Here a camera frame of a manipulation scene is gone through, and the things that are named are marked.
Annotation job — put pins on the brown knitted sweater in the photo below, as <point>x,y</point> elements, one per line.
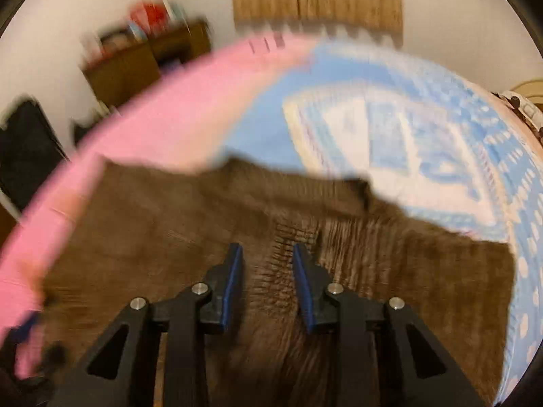
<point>151,233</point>

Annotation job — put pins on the black folding chair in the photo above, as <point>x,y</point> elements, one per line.
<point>30,151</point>

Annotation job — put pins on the pink and blue blanket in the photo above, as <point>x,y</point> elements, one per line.
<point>442,148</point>

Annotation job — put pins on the cream wooden headboard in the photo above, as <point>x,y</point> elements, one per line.
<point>531,90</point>

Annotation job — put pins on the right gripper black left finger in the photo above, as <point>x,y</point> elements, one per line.
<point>119,369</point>

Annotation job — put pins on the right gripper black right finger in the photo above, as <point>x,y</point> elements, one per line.
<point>381,353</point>

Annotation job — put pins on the brown wooden desk shelf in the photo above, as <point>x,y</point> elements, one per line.
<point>122,75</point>

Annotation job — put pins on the black bag on floor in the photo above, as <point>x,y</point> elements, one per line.
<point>80,128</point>

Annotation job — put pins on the red box on desk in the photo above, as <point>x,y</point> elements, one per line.
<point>149,16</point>

